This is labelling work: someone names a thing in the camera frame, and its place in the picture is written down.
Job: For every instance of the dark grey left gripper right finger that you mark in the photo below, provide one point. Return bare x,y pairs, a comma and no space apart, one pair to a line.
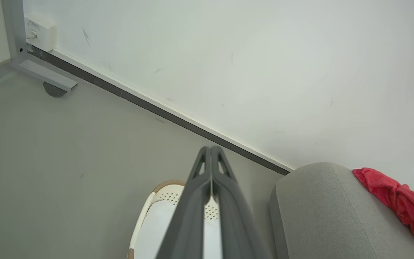
235,223

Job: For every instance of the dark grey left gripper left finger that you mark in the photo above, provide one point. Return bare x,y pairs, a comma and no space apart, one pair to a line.
189,216

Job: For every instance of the red garment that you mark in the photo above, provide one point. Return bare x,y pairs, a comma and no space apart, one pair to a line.
401,201

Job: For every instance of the cream perforated laundry basket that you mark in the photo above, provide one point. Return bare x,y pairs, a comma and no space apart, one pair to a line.
164,192

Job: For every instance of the grey fabric sofa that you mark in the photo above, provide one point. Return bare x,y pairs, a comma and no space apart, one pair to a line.
329,216

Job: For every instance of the black baseboard strip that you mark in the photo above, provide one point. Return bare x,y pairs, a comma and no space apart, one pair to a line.
156,109

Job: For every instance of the grey metal foot bar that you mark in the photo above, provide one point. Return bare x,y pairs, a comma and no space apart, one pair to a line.
49,77

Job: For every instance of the black round frame foot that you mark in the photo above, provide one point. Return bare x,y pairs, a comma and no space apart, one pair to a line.
54,91

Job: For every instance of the white wall socket box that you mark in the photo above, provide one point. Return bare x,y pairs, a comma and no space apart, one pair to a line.
43,34

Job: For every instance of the grey metal frame post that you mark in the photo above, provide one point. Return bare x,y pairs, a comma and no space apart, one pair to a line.
14,28

